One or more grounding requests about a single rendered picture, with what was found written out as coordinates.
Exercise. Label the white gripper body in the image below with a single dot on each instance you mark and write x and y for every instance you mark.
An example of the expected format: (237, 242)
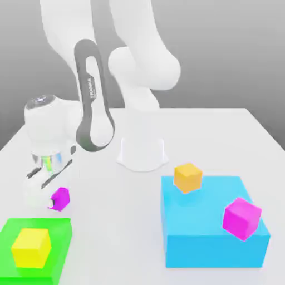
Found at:
(37, 196)

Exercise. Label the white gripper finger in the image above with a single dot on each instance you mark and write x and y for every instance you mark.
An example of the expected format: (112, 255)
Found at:
(51, 203)

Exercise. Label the small magenta cube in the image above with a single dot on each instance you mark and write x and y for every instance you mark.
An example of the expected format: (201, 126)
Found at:
(241, 219)
(62, 198)

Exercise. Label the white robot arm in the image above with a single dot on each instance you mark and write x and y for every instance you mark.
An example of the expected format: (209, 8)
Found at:
(142, 66)

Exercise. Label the small yellow cube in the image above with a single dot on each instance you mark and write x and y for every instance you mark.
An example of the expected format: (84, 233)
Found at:
(31, 248)

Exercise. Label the small orange cube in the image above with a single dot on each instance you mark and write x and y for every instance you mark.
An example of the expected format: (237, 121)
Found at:
(187, 178)

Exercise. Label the large green box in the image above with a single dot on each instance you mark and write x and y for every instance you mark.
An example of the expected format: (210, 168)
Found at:
(60, 236)

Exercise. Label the large blue box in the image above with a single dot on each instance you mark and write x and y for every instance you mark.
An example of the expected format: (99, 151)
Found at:
(200, 245)

